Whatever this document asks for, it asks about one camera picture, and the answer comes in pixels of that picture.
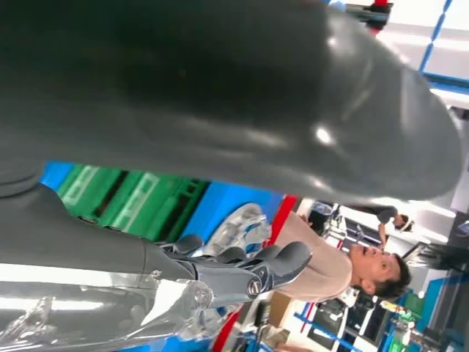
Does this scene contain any blue metal rack frame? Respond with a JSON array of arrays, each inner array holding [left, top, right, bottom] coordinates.
[[418, 0, 469, 95]]

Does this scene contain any green plastic crate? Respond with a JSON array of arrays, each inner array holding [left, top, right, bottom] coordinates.
[[98, 171, 210, 243], [57, 164, 130, 227]]

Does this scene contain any blue metal shelf rack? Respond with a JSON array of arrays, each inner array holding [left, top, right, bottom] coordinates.
[[39, 161, 285, 352]]

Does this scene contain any brown cardboard box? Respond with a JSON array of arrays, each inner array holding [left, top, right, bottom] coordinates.
[[268, 291, 292, 327]]

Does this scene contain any person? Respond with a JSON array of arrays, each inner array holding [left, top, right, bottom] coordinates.
[[271, 211, 413, 302], [360, 204, 415, 249]]

